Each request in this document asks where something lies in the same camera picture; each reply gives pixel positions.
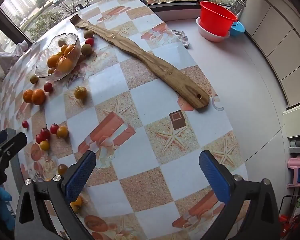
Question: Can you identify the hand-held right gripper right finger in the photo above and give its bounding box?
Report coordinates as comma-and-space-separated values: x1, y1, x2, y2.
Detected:
199, 150, 288, 240

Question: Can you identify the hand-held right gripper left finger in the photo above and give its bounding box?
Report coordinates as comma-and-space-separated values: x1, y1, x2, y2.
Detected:
14, 150, 97, 240

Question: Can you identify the orange-green tomato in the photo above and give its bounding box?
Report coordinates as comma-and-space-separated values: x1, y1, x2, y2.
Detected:
74, 86, 87, 99

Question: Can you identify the glass bowl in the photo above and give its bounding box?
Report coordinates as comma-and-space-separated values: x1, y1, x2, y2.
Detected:
35, 33, 81, 81

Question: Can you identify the person's left hand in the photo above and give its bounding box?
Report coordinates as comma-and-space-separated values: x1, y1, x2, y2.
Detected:
0, 187, 16, 230

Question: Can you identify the orange mandarin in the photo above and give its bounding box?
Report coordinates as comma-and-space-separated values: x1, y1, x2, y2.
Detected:
70, 196, 84, 213
31, 89, 46, 106
47, 54, 60, 68
23, 89, 34, 104
57, 56, 73, 72
64, 44, 77, 57

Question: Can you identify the white crumpled cloth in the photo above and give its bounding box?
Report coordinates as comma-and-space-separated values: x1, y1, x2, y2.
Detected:
0, 42, 28, 74

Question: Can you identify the pink plastic stool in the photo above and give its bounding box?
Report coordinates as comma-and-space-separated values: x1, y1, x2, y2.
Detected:
287, 155, 300, 189

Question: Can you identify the red plastic item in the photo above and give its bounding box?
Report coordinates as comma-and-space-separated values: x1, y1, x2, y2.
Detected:
279, 214, 294, 233

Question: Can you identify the checkered printed tablecloth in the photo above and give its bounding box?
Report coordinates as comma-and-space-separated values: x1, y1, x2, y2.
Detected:
0, 0, 248, 240

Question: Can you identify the long wooden back scratcher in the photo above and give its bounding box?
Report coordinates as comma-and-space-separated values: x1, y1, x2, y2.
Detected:
69, 15, 210, 110

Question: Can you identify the white plastic basin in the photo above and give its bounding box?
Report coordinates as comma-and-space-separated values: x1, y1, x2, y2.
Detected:
196, 17, 231, 42

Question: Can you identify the grey patterned rag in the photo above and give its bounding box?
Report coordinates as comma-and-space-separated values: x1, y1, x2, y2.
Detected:
171, 29, 190, 47

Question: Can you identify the blue plastic basin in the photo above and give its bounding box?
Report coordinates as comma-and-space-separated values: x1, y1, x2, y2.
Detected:
229, 20, 246, 37

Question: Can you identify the red plastic bucket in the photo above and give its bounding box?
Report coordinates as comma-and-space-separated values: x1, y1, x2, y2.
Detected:
199, 1, 238, 37

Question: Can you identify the grey brush head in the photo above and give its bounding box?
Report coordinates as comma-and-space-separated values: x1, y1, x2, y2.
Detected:
229, 0, 247, 15

